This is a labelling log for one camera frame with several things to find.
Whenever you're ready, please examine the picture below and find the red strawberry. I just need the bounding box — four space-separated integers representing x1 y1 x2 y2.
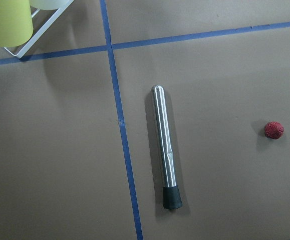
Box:
264 121 284 140

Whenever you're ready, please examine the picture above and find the yellow green cup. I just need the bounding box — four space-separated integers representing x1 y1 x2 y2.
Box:
0 0 33 47

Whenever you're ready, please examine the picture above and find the white cup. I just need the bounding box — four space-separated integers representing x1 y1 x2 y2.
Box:
29 0 69 10

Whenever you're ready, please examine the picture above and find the steel muddler black tip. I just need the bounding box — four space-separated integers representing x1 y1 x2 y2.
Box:
151 85 183 210

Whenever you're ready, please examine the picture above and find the white wire cup rack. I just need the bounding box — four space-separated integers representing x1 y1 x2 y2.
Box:
4 0 74 59

